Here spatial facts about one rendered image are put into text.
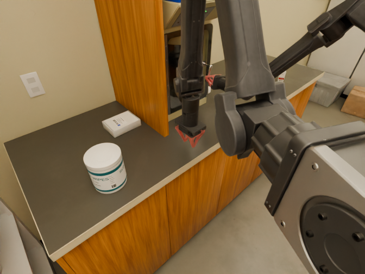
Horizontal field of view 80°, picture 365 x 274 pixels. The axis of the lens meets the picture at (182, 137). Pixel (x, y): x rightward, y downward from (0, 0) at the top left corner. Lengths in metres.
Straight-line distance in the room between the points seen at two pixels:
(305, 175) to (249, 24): 0.21
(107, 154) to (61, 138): 0.46
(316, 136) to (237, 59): 0.16
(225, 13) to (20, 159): 1.06
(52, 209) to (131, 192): 0.28
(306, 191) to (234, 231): 1.66
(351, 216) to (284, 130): 0.11
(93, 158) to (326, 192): 0.73
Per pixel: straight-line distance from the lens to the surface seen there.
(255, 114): 0.31
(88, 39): 1.32
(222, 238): 1.84
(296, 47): 0.94
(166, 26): 0.96
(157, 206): 1.07
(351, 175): 0.21
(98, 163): 0.81
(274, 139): 0.27
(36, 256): 1.94
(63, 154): 1.14
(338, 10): 0.92
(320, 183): 0.22
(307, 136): 0.23
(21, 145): 1.29
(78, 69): 1.34
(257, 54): 0.34
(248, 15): 0.35
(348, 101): 3.64
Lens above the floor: 1.64
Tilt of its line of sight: 40 degrees down
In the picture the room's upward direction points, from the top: straight up
